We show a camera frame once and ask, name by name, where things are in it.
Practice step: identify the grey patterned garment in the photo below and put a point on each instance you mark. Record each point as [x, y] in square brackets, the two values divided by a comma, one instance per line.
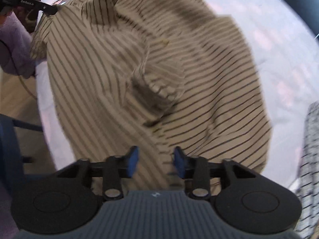
[308, 176]

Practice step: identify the beige black-striped shirt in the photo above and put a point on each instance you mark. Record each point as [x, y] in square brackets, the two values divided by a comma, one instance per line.
[157, 74]

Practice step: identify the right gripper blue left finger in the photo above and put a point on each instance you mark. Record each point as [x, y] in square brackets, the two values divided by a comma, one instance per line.
[115, 169]

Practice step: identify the blue chair frame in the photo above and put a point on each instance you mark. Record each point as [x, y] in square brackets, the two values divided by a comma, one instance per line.
[13, 177]

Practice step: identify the grey pink-dotted bedspread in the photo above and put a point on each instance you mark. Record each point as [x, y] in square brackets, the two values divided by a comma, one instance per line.
[285, 55]

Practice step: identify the purple fleece sleeve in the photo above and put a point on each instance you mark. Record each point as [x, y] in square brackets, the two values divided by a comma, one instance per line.
[15, 48]

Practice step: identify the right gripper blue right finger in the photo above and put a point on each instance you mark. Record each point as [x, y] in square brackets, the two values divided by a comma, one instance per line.
[196, 174]

